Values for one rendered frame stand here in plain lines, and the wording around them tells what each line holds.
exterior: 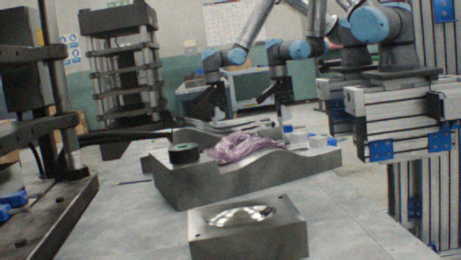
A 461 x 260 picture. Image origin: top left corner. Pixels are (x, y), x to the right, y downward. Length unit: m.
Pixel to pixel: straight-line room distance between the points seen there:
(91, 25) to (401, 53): 4.59
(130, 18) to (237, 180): 4.53
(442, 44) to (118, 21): 4.40
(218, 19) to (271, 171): 7.01
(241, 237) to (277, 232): 0.06
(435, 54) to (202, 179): 1.07
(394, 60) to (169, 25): 6.84
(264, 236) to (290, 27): 7.57
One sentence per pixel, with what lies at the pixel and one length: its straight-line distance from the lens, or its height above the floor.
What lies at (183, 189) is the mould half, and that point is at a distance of 0.99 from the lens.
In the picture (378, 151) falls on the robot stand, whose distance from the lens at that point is 1.48.
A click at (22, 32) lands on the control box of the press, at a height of 1.37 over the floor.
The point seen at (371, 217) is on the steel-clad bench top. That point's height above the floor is 0.80.
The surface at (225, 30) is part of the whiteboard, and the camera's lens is 7.98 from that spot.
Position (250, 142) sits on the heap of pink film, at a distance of 1.14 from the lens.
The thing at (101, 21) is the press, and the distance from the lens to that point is 5.51.
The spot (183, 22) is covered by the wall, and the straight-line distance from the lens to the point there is 8.00.
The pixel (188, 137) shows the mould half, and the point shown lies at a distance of 1.39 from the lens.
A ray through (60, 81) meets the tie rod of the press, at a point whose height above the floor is 1.16.
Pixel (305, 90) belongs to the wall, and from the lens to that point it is 8.23.
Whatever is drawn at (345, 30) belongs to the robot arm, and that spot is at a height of 1.21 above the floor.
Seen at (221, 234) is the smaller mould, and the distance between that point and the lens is 0.68.
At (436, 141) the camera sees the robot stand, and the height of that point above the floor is 0.77.
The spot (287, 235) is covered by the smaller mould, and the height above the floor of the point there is 0.85.
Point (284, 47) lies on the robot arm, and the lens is 1.59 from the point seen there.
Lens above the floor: 1.16
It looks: 11 degrees down
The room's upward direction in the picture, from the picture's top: 8 degrees counter-clockwise
